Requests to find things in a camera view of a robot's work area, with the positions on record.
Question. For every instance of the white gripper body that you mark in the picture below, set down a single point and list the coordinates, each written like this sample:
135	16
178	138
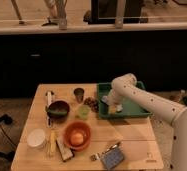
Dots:
115	108

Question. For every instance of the grey towel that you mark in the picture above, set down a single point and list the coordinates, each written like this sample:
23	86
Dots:
104	99

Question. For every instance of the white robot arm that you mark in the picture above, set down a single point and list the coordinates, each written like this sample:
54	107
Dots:
171	112

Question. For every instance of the green plastic tray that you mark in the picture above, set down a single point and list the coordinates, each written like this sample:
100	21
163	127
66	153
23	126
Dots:
130	108

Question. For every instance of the pile of brown nuts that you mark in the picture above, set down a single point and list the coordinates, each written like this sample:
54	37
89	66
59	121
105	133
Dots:
92	103

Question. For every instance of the small green cup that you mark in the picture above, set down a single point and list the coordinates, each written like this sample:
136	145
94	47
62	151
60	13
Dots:
83	112

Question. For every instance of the dark metal cup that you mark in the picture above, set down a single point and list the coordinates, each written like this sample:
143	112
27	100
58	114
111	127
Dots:
79	94

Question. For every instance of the orange plastic bowl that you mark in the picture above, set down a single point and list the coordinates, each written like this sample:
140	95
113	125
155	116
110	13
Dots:
77	127

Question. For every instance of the blue sponge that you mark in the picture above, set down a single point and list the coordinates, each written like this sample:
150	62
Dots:
109	164

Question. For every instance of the orange fruit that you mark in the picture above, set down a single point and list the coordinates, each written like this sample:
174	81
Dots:
76	139

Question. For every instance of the silver fork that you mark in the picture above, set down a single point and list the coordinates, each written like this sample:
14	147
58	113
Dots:
104	151

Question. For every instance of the dark green bowl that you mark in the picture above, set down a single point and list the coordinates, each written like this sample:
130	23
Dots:
58	109

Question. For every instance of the white marker pen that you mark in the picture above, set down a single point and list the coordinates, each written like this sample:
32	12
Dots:
49	96

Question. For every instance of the white round container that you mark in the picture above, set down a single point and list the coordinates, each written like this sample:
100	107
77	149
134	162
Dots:
36	138

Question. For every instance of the black office chair base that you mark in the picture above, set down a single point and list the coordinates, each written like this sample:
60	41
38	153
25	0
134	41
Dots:
7	146

